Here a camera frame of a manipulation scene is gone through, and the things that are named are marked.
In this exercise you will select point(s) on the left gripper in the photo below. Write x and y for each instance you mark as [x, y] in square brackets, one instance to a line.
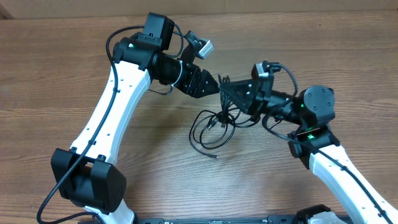
[194, 89]

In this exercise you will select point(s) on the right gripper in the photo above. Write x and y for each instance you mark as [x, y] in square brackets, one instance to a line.
[244, 100]

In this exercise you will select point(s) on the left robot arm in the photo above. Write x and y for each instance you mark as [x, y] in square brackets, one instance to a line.
[86, 173]

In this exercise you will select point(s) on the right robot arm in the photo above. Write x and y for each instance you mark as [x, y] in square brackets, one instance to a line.
[314, 142]

